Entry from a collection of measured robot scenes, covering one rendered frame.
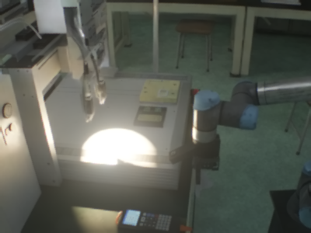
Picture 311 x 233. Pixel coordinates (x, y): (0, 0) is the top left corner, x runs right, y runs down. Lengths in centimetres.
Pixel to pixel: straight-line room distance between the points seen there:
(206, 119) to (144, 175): 32
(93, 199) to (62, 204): 11
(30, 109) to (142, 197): 47
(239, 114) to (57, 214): 67
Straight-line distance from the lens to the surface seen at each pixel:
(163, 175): 119
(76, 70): 123
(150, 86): 157
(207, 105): 101
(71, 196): 127
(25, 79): 109
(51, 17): 119
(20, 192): 117
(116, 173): 123
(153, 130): 134
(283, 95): 111
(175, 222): 111
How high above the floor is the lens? 163
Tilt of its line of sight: 34 degrees down
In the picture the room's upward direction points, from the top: 1 degrees counter-clockwise
